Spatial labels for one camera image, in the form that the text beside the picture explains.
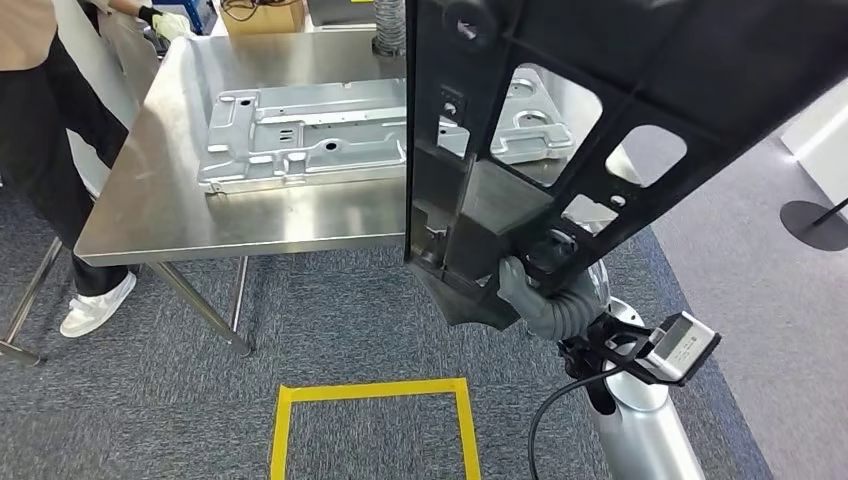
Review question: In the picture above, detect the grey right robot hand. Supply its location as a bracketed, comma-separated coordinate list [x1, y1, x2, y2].
[496, 256, 612, 319]

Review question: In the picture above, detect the black plastic frame part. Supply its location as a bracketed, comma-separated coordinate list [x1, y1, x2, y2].
[404, 0, 848, 331]

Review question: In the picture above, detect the stainless steel workbench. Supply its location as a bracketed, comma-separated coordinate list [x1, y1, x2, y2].
[0, 29, 647, 368]

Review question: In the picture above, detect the stamped grey metal plate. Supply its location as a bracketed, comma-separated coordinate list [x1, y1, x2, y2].
[197, 66, 575, 196]

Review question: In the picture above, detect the black round stand base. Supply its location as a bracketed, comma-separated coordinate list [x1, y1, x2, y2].
[779, 197, 848, 253]

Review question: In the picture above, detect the grey laptop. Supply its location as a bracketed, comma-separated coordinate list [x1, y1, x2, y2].
[305, 0, 378, 28]

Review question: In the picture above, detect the white platform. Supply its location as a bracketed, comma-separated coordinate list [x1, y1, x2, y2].
[780, 79, 848, 203]

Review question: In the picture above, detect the cardboard box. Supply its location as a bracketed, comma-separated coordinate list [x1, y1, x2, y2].
[219, 0, 307, 36]

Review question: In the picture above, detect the person's white shoe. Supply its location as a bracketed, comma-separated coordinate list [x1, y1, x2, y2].
[59, 271, 138, 340]

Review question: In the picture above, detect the person's gloved hand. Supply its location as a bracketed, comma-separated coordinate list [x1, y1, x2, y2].
[137, 5, 195, 42]

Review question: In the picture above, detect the grey sheet panel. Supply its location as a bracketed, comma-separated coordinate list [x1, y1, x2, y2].
[51, 0, 162, 200]

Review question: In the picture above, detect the person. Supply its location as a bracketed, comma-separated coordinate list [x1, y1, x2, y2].
[0, 0, 195, 340]

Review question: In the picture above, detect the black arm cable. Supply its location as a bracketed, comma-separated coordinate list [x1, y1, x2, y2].
[527, 366, 624, 480]

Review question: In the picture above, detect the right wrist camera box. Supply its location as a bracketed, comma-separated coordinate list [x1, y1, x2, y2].
[561, 311, 723, 389]

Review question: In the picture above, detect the grey coiled hose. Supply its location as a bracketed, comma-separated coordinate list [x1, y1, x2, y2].
[370, 0, 407, 58]

